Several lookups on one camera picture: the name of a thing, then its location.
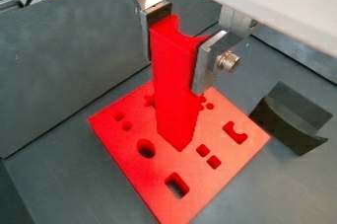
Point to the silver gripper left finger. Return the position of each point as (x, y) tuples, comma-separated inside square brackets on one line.
[(154, 10)]

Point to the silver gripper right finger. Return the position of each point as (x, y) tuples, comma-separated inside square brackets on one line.
[(215, 53)]

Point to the long red arch block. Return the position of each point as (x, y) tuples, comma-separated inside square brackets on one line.
[(178, 105)]

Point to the black curved holder stand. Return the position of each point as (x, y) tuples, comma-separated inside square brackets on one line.
[(291, 118)]

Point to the red shape sorter board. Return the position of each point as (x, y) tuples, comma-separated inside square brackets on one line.
[(178, 181)]

